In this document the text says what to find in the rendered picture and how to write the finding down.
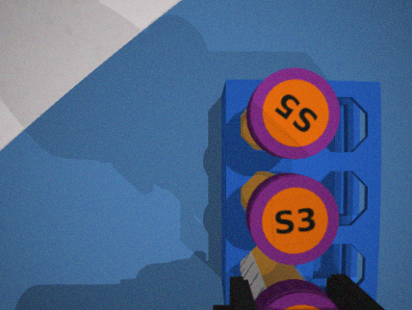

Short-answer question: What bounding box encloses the blue flat mat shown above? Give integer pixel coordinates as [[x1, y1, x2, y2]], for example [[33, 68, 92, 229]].
[[0, 0, 412, 310]]

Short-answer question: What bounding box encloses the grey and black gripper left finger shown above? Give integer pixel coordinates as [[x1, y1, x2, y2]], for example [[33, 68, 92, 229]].
[[213, 276, 257, 310]]

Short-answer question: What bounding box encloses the blue tube rack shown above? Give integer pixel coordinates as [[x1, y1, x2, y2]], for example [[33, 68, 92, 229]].
[[221, 79, 381, 301]]

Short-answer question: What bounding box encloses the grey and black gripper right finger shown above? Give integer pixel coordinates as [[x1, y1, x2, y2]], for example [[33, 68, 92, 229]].
[[326, 273, 385, 310]]

